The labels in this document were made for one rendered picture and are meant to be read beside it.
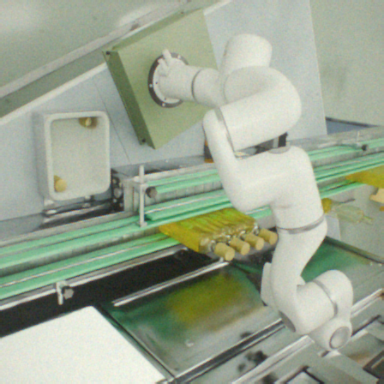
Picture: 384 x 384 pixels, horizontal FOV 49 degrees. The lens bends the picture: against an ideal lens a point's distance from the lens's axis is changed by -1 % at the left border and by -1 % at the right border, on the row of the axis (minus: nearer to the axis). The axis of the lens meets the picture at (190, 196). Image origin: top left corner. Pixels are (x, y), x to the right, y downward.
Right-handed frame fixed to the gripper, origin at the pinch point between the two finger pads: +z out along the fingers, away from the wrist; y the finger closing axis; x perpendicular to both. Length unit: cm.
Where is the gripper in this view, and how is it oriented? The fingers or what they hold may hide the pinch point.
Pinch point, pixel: (255, 268)
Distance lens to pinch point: 106.1
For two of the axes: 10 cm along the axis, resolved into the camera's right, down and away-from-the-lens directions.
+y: 0.4, -9.5, -3.2
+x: -9.1, 1.0, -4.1
